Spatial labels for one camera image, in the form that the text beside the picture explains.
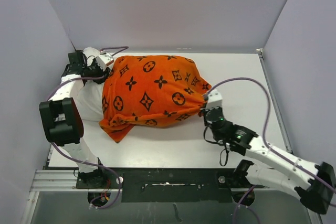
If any white pillow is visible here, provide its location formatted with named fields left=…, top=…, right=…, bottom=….
left=76, top=47, right=116, bottom=121

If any orange patterned plush pillowcase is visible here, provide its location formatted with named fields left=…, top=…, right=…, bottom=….
left=99, top=55, right=212, bottom=143

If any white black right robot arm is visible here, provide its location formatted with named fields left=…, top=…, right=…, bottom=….
left=201, top=103, right=335, bottom=215

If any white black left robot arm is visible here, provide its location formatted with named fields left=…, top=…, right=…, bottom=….
left=39, top=50, right=114, bottom=188

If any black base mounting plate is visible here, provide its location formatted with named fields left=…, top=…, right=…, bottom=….
left=76, top=168, right=252, bottom=203

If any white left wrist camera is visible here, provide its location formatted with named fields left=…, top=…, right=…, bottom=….
left=96, top=53, right=114, bottom=71

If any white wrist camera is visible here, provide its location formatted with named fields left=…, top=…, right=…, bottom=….
left=203, top=89, right=223, bottom=110
left=96, top=53, right=114, bottom=71

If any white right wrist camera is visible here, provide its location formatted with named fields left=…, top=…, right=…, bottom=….
left=203, top=89, right=223, bottom=110

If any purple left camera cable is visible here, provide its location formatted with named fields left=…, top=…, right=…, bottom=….
left=46, top=46, right=129, bottom=210

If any purple camera cable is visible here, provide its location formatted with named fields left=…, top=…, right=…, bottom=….
left=203, top=77, right=336, bottom=224
left=46, top=46, right=129, bottom=210

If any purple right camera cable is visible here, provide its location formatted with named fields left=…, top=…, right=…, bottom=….
left=203, top=77, right=336, bottom=224

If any aluminium frame rail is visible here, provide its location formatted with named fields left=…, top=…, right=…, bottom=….
left=20, top=170, right=88, bottom=223

